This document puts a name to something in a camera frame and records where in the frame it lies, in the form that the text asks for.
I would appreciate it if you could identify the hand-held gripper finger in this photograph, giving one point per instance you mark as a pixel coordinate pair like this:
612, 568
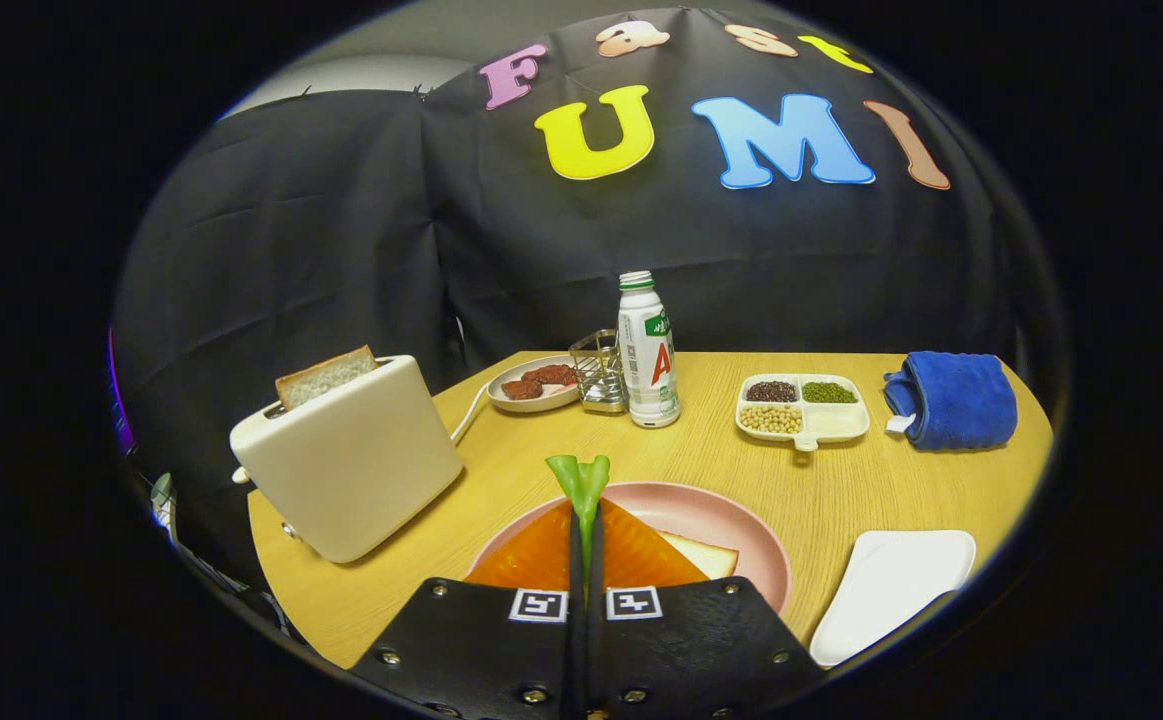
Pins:
574, 570
594, 660

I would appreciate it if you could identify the green lettuce leaf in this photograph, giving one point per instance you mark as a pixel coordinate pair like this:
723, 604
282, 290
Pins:
586, 490

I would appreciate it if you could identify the toasted bread slice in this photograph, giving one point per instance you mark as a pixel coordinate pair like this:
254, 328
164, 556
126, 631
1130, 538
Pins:
326, 377

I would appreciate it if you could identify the plain bread slice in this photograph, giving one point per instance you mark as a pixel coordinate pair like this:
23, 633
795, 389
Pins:
706, 557

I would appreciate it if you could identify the pink round plate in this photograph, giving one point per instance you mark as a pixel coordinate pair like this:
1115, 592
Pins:
701, 510

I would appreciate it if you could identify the small round white plate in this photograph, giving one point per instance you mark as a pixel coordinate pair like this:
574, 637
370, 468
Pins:
531, 405

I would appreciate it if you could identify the red meat slices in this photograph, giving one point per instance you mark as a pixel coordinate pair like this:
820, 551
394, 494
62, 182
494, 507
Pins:
541, 380

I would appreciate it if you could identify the white drink bottle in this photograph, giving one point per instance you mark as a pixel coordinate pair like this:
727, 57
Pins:
646, 390

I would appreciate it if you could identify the white toaster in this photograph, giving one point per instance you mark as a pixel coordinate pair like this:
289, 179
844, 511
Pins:
361, 470

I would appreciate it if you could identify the pile of yellow soybeans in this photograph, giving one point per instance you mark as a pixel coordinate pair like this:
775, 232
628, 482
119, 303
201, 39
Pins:
771, 419

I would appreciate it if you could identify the pile of dark beans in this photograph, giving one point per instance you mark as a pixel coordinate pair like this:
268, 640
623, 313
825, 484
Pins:
771, 391

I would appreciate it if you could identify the white divided tray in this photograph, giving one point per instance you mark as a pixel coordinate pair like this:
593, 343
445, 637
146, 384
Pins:
836, 422

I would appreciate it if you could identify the white rectangular plate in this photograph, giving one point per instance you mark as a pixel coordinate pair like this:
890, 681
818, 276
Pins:
891, 590

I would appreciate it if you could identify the pile of green beans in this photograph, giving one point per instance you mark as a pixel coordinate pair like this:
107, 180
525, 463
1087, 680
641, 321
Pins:
829, 392

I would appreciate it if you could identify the black backdrop cloth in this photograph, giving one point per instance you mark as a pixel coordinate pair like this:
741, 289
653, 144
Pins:
341, 250

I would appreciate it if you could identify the small grey white container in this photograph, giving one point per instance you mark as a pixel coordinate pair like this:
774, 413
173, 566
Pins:
162, 500

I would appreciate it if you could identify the blue towel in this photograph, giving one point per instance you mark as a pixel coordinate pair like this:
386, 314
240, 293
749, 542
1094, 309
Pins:
956, 400

